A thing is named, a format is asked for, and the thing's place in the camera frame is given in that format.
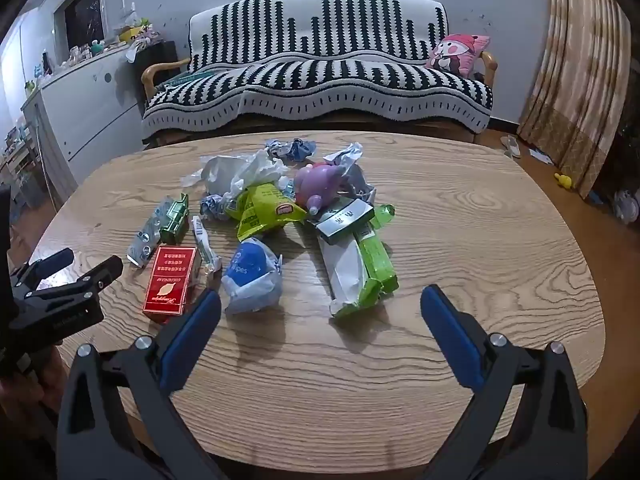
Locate black and white striped blanket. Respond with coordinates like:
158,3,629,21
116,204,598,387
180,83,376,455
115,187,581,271
141,0,493,133

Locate green and white carton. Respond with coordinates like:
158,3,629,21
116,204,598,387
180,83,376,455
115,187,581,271
317,225,400,320

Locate pink cartoon pillow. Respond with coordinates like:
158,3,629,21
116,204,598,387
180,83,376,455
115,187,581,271
425,34,492,80

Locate pile of toys and bags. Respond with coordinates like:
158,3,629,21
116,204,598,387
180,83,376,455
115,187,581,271
114,2,166,63

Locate yellow-green snack bag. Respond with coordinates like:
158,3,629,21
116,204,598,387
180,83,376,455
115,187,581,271
225,182,307,243

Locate green foil packet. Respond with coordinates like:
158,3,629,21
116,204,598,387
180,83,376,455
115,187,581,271
159,193,190,245

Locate long crumpled blue wrapper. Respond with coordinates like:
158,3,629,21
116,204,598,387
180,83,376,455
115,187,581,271
264,137,317,162

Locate dark framed window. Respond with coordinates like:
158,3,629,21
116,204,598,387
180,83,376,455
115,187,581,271
52,0,108,58

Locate white cabinet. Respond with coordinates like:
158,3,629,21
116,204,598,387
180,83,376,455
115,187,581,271
20,42,151,201

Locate silver blister pack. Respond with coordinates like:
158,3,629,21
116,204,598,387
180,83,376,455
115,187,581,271
126,197,173,267

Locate blue wipes packet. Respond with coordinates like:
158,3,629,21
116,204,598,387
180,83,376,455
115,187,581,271
221,238,283,315

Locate green stick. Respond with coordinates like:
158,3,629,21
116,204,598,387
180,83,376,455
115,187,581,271
167,69,216,85

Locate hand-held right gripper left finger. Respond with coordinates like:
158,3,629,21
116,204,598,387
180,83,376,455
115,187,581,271
56,287,236,480

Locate white and green box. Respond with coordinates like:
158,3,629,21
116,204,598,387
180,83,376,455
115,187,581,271
315,197,376,246

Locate green plastic wrapper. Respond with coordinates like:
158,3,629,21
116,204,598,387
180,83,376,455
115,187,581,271
372,203,397,229

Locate red box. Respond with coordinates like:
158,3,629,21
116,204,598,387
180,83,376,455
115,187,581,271
142,246,201,325

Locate black stand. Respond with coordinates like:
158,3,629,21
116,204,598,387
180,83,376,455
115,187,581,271
131,40,178,92

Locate cluttered storage shelf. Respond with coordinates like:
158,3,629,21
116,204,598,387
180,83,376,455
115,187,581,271
0,115,43,211

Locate white tissue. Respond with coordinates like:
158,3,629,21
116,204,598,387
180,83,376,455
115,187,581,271
234,150,289,196

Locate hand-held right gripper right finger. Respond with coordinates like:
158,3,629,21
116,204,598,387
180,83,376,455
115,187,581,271
420,284,589,480

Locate wooden sofa frame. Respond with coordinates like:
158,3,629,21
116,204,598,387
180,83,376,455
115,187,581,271
141,50,499,151

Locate beige patterned curtain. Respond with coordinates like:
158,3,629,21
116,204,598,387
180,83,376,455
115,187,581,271
517,0,633,200

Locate row of small bottles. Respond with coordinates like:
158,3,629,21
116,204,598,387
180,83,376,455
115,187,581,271
62,40,126,67

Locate purple toy bottle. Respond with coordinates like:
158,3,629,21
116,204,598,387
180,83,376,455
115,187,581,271
294,160,351,218

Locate crumpled white paper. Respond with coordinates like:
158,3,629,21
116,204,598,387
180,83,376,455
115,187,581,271
325,142,377,202

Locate clear plastic bag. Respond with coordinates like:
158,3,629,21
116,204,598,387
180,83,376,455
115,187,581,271
181,155,242,197

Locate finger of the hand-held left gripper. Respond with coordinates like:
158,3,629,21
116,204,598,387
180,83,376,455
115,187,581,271
35,255,124,306
7,248,75,293

